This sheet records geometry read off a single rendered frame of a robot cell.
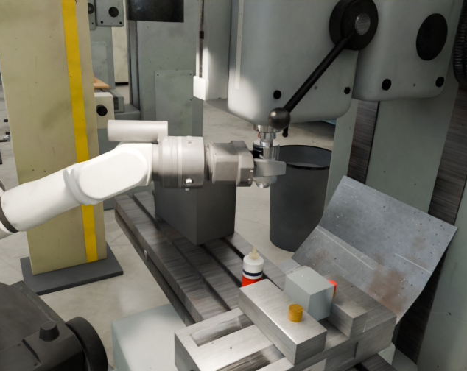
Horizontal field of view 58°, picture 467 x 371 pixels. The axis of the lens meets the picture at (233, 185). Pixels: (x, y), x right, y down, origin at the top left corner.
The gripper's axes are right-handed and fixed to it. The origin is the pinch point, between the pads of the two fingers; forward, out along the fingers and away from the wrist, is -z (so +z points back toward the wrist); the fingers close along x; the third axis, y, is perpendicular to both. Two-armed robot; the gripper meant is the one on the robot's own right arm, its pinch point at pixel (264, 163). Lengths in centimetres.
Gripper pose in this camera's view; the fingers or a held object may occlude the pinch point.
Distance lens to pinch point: 73.9
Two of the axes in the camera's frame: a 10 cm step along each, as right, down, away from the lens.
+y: -0.5, 9.3, 3.8
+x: -1.4, -3.8, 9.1
